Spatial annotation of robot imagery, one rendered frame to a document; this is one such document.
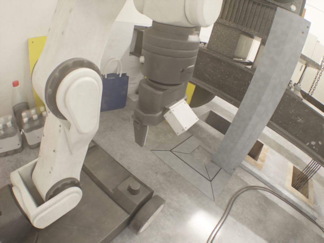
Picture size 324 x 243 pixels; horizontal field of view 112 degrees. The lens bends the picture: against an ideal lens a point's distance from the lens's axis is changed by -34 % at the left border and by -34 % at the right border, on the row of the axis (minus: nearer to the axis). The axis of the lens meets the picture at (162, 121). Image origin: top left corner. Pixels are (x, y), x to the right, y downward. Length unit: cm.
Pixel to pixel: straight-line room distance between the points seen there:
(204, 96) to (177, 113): 130
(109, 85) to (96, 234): 104
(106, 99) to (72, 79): 106
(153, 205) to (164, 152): 53
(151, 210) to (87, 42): 57
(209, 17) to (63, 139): 40
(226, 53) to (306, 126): 69
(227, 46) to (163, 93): 91
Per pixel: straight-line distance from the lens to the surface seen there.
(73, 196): 55
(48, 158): 51
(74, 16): 35
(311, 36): 425
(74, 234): 65
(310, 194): 178
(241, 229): 103
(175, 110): 27
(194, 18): 22
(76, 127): 39
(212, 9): 23
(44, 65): 38
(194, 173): 106
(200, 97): 158
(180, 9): 22
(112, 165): 76
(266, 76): 92
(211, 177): 109
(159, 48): 23
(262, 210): 120
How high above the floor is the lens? 78
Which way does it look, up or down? 34 degrees down
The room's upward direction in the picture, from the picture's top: 15 degrees clockwise
